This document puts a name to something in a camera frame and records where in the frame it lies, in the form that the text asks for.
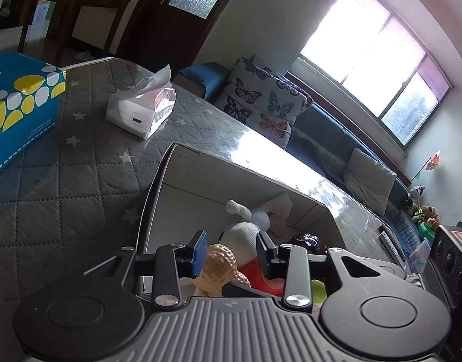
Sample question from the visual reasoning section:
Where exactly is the green toy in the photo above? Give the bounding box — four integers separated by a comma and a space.
311, 280, 327, 304

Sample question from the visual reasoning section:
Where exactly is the butterfly print pillow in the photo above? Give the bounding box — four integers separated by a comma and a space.
213, 66, 305, 148
240, 53, 314, 121

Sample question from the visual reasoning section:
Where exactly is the black white plush cow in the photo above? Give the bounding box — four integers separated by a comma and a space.
406, 185, 425, 208

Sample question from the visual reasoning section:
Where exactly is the wooden door with glass panel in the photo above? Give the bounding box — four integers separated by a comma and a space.
118, 0, 250, 72

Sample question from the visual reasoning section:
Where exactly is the grey quilted desktop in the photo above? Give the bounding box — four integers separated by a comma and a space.
0, 56, 409, 310

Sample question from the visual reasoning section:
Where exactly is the red black toy figure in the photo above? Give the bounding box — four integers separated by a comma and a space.
289, 234, 327, 259

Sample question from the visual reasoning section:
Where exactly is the clear plastic bag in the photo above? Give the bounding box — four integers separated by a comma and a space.
408, 239, 433, 274

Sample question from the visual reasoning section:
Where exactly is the black speaker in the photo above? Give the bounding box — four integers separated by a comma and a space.
423, 221, 462, 312

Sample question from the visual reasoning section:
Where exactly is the grey remote control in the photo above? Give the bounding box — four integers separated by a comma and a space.
378, 230, 407, 268

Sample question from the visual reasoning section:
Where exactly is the orange peanut toy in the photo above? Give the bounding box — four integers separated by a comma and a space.
195, 244, 251, 298

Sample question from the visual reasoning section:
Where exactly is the white plush rabbit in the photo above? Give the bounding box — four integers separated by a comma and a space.
218, 192, 294, 265

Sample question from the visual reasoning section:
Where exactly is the blue sofa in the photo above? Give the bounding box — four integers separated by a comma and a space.
170, 62, 424, 242

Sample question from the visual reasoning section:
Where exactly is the beige cushion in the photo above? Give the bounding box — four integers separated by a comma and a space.
343, 147, 397, 215

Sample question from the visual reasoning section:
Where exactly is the blue yellow carton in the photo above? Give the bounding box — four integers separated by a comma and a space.
0, 51, 68, 182

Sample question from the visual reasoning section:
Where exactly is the red round-head toy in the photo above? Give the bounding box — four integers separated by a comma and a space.
238, 256, 288, 298

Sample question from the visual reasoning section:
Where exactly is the large window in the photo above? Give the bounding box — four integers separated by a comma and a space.
297, 0, 454, 148

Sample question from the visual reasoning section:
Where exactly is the dark wooden sideboard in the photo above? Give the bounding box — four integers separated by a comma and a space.
18, 0, 131, 66

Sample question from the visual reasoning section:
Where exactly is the grey cardboard box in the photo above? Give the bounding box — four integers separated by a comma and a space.
135, 141, 346, 304

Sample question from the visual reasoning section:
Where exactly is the brown plush bear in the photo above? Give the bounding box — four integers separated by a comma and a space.
412, 205, 443, 230

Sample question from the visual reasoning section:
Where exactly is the light blue paper sign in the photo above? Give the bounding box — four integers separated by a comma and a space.
34, 0, 57, 25

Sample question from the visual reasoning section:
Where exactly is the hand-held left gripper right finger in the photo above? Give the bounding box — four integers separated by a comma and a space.
256, 231, 407, 310

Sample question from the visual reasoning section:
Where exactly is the colourful pinwheel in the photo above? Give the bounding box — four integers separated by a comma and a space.
419, 151, 443, 176

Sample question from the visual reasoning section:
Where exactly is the white tissue pack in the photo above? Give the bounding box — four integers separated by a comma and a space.
106, 64, 177, 140

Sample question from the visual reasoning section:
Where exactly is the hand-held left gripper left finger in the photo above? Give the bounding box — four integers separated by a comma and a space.
82, 230, 209, 308

